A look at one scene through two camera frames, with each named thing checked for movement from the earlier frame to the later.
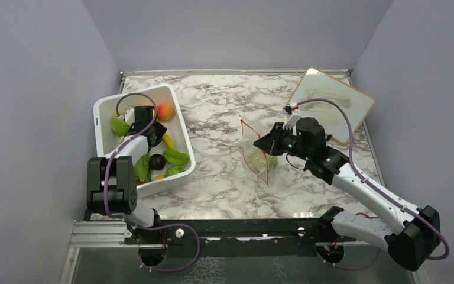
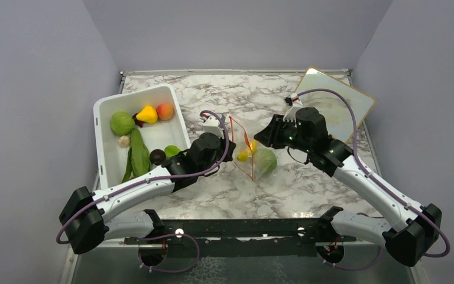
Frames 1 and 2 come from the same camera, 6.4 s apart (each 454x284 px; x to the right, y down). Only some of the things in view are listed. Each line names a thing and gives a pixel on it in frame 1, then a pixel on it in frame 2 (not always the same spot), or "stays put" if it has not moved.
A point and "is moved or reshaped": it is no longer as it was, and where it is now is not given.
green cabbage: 264,163 stays put
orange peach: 165,112 stays put
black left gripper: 160,131 → 231,148
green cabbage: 119,126 stays put
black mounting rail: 261,237 stays put
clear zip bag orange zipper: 260,163 is moved or reshaped
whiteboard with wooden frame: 315,83 stays put
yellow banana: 168,140 → 243,156
